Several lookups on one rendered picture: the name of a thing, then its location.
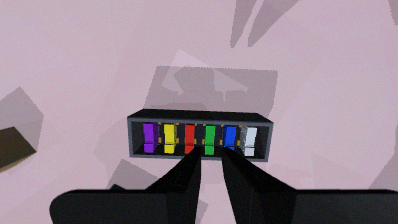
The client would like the white shallow tray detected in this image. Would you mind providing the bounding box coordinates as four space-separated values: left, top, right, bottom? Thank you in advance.
110 184 124 189

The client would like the red fuse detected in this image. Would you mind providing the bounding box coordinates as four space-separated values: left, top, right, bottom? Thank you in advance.
185 123 195 154

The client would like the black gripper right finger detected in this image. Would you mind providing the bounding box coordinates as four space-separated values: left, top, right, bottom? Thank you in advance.
221 147 398 224

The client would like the dark grey fuse block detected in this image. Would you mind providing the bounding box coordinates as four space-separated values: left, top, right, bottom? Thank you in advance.
127 109 274 162

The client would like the blue fuse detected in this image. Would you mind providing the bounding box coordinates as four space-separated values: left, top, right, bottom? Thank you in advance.
222 125 236 151

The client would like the green fuse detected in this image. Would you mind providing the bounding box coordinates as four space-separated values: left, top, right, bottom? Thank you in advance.
204 124 215 155

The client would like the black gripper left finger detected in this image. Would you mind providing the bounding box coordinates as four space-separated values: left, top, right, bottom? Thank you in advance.
49 147 201 224

